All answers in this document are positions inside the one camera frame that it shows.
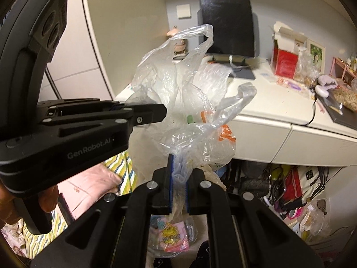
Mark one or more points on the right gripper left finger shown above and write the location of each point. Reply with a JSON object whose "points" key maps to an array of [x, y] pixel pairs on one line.
{"points": [[114, 231]]}

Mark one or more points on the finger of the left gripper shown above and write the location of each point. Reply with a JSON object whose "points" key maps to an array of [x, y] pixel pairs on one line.
{"points": [[91, 107], [140, 115]]}

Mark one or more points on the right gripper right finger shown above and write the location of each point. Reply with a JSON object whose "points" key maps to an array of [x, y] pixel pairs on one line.
{"points": [[243, 232]]}

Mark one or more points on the pink cartoon snack bag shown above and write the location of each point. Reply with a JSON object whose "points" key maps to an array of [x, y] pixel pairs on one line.
{"points": [[173, 237]]}

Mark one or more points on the clear plastic bag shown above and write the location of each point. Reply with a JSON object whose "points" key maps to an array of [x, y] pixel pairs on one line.
{"points": [[195, 140]]}

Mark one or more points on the striped yellow bedsheet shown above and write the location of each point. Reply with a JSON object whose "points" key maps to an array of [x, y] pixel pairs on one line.
{"points": [[121, 165]]}

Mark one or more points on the pink pillow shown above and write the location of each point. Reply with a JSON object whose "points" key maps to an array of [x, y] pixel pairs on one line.
{"points": [[84, 189]]}

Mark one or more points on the round head figurine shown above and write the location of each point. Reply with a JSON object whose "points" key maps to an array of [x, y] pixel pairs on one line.
{"points": [[180, 45]]}

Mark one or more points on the white desk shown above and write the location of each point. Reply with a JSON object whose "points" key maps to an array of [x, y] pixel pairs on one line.
{"points": [[278, 125]]}

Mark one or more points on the black tablet screen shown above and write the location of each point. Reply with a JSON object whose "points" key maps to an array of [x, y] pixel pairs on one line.
{"points": [[232, 22]]}

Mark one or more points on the black notebook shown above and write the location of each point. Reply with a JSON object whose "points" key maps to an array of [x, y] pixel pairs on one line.
{"points": [[338, 113]]}

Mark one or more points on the white computer mouse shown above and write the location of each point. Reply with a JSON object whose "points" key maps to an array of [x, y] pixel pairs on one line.
{"points": [[321, 91]]}

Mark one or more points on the torn white red box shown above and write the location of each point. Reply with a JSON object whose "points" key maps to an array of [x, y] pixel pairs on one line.
{"points": [[287, 44]]}

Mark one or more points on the bag of nuts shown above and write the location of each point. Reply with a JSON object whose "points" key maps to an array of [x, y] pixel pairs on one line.
{"points": [[346, 97]]}

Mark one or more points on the pink small shelf rack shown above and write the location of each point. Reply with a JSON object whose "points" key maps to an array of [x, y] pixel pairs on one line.
{"points": [[341, 70]]}

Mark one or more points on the framed picture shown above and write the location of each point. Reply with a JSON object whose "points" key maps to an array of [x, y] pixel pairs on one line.
{"points": [[318, 53]]}

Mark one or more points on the white wall switch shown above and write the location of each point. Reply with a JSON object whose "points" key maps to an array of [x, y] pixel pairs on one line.
{"points": [[183, 11]]}

